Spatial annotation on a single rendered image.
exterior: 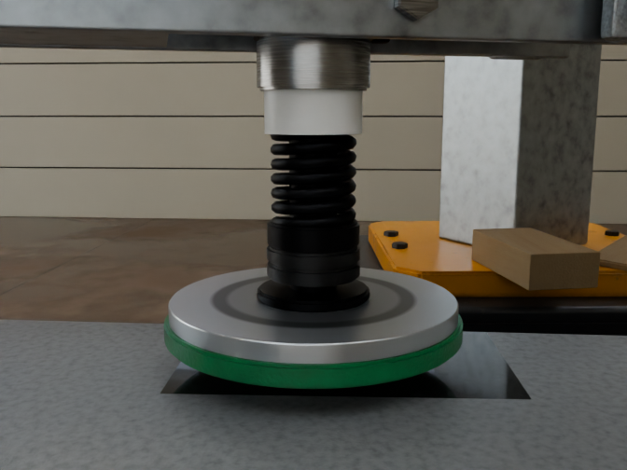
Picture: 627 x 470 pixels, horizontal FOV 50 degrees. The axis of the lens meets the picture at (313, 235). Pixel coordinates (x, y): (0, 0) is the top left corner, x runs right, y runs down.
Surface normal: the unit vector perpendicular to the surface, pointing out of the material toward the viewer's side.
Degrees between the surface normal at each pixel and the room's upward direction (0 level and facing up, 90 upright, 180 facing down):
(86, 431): 0
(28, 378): 0
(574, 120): 90
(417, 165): 90
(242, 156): 90
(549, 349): 0
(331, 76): 90
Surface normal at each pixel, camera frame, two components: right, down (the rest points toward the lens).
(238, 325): 0.00, -0.98
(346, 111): 0.66, 0.13
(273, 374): -0.23, 0.17
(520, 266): -0.99, 0.03
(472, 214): -0.86, 0.09
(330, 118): 0.32, 0.17
